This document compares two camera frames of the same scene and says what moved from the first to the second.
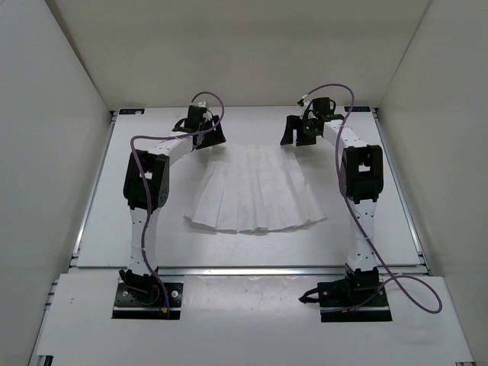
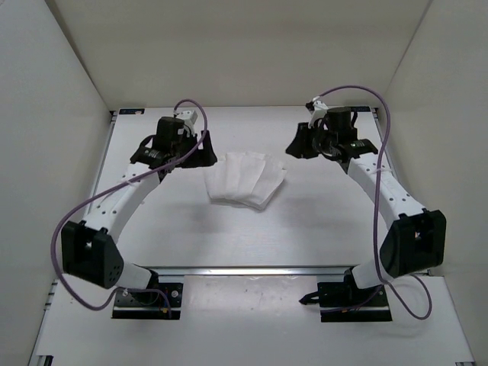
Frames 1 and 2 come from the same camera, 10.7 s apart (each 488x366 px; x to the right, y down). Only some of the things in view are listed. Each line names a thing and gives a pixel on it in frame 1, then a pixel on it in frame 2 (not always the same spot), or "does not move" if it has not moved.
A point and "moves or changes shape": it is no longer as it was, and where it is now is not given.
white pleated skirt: (254, 187) moves or changes shape
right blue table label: (357, 109) does not move
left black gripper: (216, 137) → (203, 156)
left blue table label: (131, 110) does not move
